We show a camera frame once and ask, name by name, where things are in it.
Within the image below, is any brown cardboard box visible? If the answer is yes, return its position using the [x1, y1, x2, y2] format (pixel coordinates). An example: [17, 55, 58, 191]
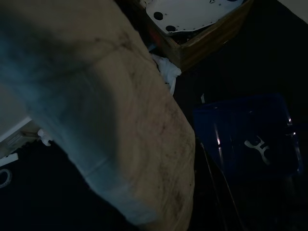
[115, 0, 256, 73]

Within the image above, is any white Y-shaped plastic piece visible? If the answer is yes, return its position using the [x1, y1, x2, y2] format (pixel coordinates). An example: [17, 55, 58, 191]
[244, 135, 272, 166]

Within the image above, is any white tape roll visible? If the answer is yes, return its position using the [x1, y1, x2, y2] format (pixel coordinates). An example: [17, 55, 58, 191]
[0, 168, 13, 189]

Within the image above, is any blue plastic dustpan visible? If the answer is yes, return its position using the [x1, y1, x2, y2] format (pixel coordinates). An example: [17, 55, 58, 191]
[192, 93, 308, 191]

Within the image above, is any small white crumpled tissue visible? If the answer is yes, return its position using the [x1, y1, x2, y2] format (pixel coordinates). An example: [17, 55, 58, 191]
[37, 128, 53, 147]

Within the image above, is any small white block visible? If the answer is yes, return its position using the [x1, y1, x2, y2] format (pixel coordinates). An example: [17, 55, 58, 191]
[0, 153, 19, 167]

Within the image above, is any large white crumpled tissue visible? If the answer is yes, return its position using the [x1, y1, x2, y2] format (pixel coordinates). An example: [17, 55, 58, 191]
[150, 53, 182, 96]

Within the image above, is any black-handled white-headed broom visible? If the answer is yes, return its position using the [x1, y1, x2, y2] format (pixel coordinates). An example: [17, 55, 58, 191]
[0, 0, 241, 231]

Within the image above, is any white plastic shell part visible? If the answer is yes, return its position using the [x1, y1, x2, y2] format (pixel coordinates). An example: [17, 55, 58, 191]
[144, 0, 247, 37]

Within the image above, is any black floor mat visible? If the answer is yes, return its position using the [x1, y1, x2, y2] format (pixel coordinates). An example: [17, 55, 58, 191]
[0, 0, 308, 231]

